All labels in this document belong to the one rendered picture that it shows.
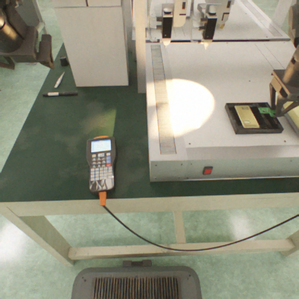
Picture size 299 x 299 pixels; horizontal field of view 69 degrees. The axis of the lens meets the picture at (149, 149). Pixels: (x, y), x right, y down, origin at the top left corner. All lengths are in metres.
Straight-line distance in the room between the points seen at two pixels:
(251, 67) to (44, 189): 0.82
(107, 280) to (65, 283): 0.37
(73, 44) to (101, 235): 0.99
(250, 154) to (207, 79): 0.34
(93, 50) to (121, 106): 0.23
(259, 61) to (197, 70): 0.26
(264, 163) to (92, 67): 0.69
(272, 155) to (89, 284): 0.83
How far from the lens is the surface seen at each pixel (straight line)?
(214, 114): 0.68
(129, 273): 1.05
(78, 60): 0.94
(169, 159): 0.54
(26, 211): 0.74
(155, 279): 1.04
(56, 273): 1.39
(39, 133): 0.83
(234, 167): 0.61
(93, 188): 0.60
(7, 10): 0.53
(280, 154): 0.64
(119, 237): 1.36
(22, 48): 0.54
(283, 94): 0.61
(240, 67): 0.94
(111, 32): 0.87
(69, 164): 0.70
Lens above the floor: 1.28
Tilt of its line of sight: 50 degrees down
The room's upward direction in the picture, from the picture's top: straight up
